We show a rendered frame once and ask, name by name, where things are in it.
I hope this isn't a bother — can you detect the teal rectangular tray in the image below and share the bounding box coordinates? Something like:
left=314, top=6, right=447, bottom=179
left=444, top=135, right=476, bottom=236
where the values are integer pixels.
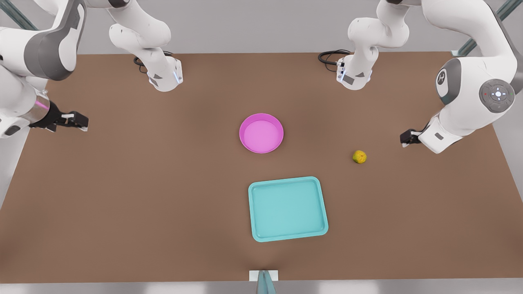
left=248, top=176, right=329, bottom=243

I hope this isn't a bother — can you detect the pink round plate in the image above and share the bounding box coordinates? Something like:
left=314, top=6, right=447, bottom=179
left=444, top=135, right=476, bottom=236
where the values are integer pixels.
left=239, top=113, right=284, bottom=154

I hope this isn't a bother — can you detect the black cable loop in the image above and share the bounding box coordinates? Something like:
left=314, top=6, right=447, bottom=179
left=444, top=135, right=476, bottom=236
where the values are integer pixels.
left=133, top=51, right=174, bottom=74
left=318, top=49, right=353, bottom=74

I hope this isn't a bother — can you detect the silver frame post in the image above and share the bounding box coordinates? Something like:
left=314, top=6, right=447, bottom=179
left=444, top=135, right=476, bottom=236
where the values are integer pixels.
left=0, top=0, right=38, bottom=31
left=451, top=0, right=523, bottom=57
left=249, top=269, right=279, bottom=294

